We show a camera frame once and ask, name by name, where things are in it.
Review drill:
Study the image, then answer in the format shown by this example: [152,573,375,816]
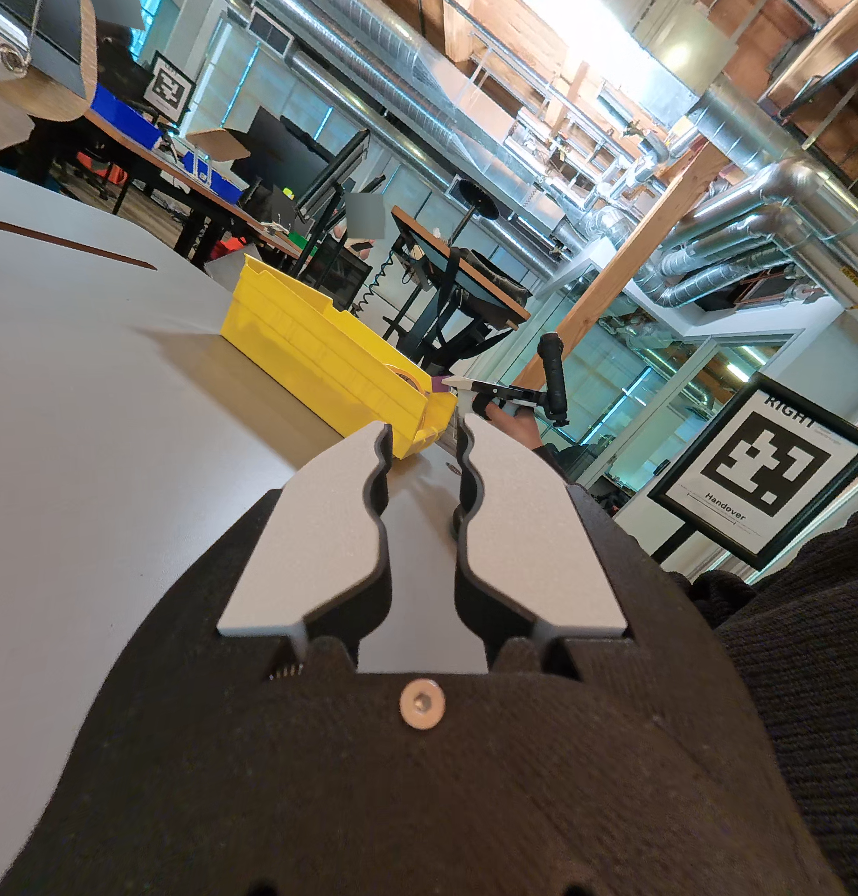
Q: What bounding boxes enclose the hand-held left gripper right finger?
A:
[455,413,630,658]

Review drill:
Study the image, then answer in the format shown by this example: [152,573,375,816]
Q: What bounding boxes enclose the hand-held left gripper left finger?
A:
[215,420,395,660]

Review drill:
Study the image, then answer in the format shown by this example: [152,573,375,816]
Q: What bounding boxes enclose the yellow plastic bin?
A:
[221,253,460,462]

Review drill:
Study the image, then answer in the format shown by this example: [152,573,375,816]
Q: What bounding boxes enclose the person's right hand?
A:
[483,405,545,451]

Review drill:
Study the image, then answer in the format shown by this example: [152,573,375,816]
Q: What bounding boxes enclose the dark bag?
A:
[445,245,531,303]

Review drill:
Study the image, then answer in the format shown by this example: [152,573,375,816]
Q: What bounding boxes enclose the dark standing desk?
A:
[390,206,532,372]

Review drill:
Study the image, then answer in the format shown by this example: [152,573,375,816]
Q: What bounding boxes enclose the black mesh chair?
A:
[308,244,374,310]

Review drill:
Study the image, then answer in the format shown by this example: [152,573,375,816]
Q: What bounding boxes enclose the black disc on pole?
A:
[457,178,501,247]

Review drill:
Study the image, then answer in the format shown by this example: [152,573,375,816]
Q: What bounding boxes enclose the black framed marker sign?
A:
[647,372,858,571]

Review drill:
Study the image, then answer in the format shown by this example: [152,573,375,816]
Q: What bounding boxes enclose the smooth silver pipes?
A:
[639,84,858,309]

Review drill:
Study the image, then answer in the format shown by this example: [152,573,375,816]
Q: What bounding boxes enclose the blue bin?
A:
[89,84,165,151]
[182,150,246,205]

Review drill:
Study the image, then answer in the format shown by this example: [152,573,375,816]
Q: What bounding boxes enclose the cardboard panel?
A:
[186,127,252,163]

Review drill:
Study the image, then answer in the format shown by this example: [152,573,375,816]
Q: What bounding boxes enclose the long wooden desk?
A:
[79,105,318,281]

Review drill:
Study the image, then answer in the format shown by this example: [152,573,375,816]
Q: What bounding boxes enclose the small framed marker sign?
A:
[143,50,197,123]

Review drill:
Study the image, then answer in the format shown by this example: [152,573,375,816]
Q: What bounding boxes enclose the black coiled cable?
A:
[361,251,396,317]

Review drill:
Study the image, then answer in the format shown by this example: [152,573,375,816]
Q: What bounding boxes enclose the light wooden post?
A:
[513,140,734,393]

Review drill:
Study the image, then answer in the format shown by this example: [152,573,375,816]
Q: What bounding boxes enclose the ribbed silver ventilation duct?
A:
[254,0,528,183]
[289,49,612,274]

